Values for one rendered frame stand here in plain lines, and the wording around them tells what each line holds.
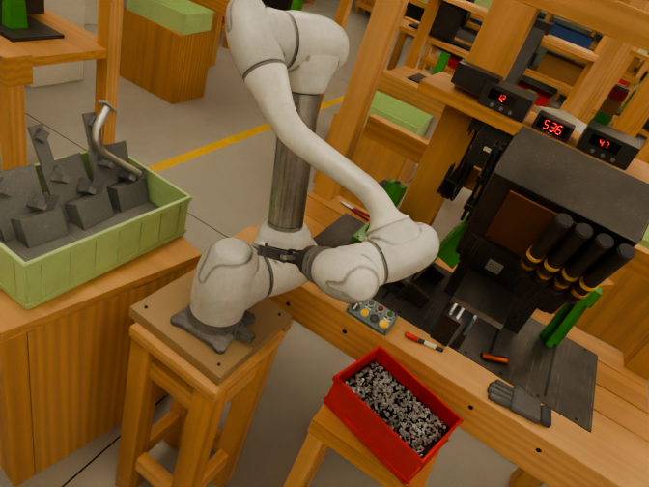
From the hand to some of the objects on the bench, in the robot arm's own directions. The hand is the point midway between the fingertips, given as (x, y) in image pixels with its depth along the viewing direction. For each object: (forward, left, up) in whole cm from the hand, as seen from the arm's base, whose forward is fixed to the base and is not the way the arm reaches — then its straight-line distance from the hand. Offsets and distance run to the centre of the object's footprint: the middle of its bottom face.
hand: (285, 248), depth 134 cm
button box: (+25, -26, -31) cm, 48 cm away
